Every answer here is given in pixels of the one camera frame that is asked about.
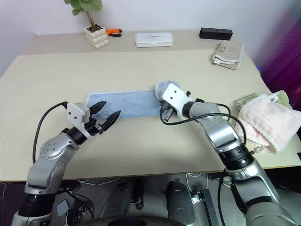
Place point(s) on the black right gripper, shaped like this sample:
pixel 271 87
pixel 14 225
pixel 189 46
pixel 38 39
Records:
pixel 168 113

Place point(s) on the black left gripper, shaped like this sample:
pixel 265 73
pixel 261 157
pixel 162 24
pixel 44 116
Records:
pixel 95 127

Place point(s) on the light blue towel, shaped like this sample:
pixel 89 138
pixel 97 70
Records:
pixel 131 103

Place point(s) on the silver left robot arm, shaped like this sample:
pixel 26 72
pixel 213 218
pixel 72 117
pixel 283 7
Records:
pixel 47 150

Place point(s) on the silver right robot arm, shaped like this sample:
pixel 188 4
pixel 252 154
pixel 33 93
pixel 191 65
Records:
pixel 221 131

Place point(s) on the folded beige towel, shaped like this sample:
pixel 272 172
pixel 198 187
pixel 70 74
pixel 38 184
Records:
pixel 229 53

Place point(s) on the folded pink towel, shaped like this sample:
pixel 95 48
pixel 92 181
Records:
pixel 265 117

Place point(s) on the folded green towel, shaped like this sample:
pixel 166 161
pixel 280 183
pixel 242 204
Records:
pixel 283 97

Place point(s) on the white flat case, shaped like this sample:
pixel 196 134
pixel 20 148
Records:
pixel 154 40

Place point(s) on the white bubble plant pot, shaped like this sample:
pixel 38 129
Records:
pixel 96 38

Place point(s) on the dark grey rounded shape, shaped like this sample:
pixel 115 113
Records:
pixel 120 200
pixel 179 200

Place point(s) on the black rectangular box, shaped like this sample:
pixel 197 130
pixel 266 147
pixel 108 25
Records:
pixel 215 34

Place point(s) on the black metal bar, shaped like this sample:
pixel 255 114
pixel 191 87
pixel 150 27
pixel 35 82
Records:
pixel 208 207

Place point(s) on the small grey square device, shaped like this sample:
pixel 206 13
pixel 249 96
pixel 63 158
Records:
pixel 63 207

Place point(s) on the green leafy plant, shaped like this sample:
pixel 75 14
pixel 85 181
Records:
pixel 82 4

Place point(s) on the purple fabric backdrop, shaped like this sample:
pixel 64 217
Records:
pixel 284 58

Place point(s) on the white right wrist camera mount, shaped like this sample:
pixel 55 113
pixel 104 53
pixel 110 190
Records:
pixel 175 94

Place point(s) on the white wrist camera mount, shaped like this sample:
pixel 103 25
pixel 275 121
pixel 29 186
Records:
pixel 175 94
pixel 74 115

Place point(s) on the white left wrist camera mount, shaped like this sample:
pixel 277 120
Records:
pixel 74 115

